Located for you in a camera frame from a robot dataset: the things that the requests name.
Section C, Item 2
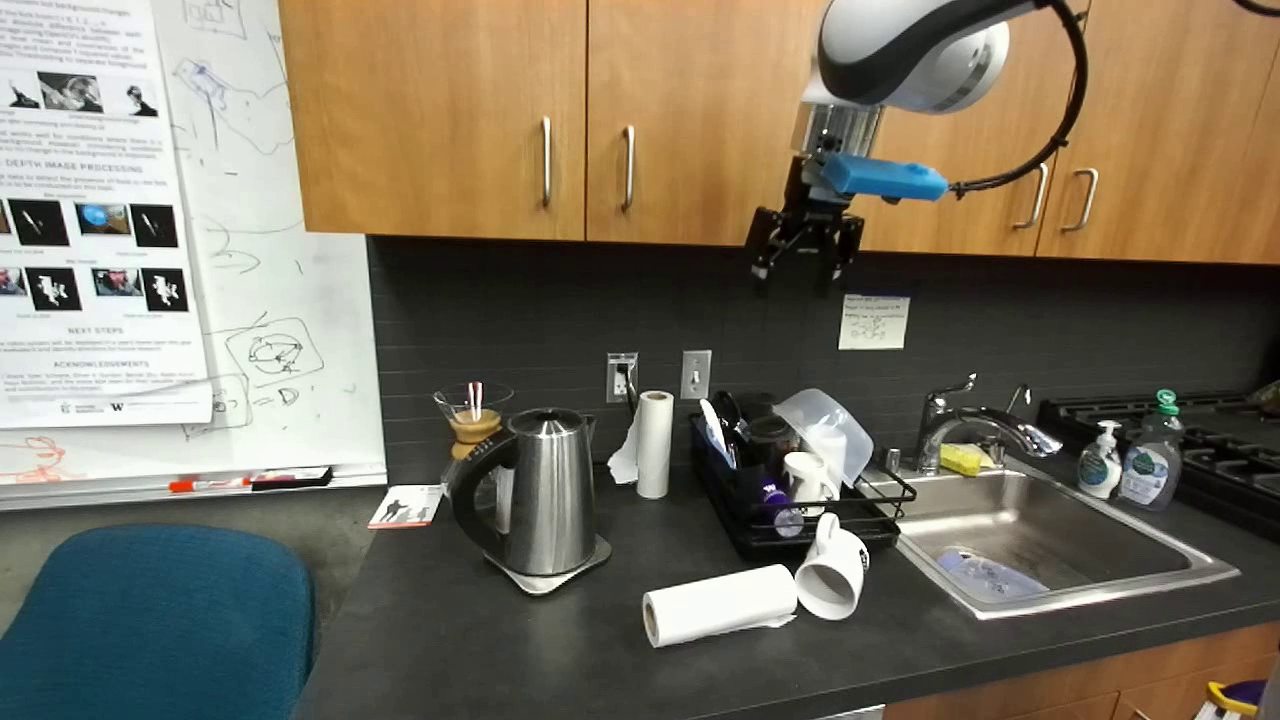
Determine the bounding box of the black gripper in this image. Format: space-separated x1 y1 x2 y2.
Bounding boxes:
743 156 867 291

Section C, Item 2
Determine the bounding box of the wooden cupboard door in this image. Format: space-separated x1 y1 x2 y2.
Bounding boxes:
585 0 832 252
276 0 591 243
1037 0 1280 266
803 0 1093 260

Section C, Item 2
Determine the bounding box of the clear plastic container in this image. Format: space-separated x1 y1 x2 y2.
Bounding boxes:
769 383 880 492

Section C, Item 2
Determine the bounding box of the white blue utensil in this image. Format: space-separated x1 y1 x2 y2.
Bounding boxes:
698 391 741 470

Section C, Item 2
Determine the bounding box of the black utensil caddy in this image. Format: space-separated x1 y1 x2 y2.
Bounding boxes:
688 403 753 495

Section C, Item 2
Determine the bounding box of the plain white mug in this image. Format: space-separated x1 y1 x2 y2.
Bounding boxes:
779 447 845 508

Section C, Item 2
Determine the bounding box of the chrome faucet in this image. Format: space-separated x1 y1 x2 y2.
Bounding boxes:
918 367 1047 470

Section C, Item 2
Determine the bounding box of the small purple white object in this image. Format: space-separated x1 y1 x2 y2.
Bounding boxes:
757 478 808 538

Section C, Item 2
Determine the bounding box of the yellow sponge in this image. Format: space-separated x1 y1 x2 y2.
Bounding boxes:
932 440 1005 485

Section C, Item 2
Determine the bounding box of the white mug with black print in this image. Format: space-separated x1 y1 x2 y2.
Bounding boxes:
791 508 877 627

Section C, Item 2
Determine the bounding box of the stainless steel kettle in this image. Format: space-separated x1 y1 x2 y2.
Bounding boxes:
445 403 605 581

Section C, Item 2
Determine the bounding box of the white pump soap dispenser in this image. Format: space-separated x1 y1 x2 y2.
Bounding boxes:
1071 417 1130 503

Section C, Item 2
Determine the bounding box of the blue item in sink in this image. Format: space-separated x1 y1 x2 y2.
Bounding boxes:
932 538 1060 611

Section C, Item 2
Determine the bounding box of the glass pour-over coffee maker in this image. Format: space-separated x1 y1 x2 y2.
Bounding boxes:
429 379 520 463

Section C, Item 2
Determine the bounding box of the stainless steel sink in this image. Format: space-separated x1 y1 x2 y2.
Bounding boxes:
867 452 1244 622

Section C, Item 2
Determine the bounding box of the kettle base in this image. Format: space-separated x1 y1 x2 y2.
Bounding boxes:
477 530 618 603

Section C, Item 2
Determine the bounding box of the green cap dish soap bottle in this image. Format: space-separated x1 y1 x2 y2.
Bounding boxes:
1111 383 1188 514

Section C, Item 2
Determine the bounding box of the small printed card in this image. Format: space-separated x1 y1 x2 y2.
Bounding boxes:
363 478 450 537

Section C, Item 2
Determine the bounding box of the black stove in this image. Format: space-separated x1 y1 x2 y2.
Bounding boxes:
1037 386 1280 542

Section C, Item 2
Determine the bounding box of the wooden lower cabinet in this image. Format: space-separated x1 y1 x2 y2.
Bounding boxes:
883 615 1280 720

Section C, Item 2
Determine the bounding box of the whiteboard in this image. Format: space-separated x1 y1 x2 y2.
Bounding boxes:
0 0 392 514

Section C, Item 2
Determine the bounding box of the black whiteboard eraser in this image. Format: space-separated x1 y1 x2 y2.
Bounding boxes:
243 463 337 495

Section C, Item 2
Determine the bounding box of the yellow purple clamp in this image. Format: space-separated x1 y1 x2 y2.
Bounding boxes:
1191 671 1274 720

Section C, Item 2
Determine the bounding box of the poster with black photos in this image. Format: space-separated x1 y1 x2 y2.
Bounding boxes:
0 0 220 435

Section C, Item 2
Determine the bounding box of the blue office chair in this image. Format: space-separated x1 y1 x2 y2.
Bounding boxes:
0 519 322 720

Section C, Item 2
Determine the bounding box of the white wall plate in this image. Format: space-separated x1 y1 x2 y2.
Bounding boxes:
838 291 918 356

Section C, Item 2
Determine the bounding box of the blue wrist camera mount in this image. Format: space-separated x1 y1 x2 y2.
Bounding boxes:
813 148 958 208

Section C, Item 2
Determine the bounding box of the grey wall switch plate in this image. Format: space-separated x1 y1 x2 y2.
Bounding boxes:
675 345 720 403

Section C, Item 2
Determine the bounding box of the wall power outlet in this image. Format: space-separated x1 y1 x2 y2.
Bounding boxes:
605 348 645 408

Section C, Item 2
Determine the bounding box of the black wire dish rack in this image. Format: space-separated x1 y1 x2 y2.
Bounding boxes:
688 394 922 562

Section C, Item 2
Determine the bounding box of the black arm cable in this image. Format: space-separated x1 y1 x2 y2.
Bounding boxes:
949 0 1093 201

